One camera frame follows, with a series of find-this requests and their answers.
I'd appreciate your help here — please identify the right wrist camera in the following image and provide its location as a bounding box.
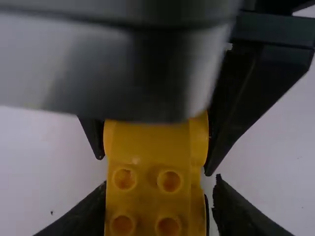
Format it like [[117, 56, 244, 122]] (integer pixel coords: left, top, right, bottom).
[[0, 0, 234, 124]]

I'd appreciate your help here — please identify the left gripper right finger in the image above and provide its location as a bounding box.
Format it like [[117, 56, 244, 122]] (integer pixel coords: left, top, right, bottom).
[[211, 173, 296, 236]]

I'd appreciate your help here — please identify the yellow toy car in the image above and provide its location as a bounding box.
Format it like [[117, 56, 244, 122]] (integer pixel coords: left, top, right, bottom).
[[102, 110, 210, 236]]

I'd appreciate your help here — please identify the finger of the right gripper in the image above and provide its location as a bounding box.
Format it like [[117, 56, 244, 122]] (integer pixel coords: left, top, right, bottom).
[[77, 115, 106, 161], [203, 43, 309, 177]]

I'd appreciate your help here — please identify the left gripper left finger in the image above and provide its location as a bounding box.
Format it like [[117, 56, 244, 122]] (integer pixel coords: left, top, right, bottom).
[[34, 180, 108, 236]]

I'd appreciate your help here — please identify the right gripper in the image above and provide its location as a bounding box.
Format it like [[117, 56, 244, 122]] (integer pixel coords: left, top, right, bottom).
[[231, 9, 315, 72]]

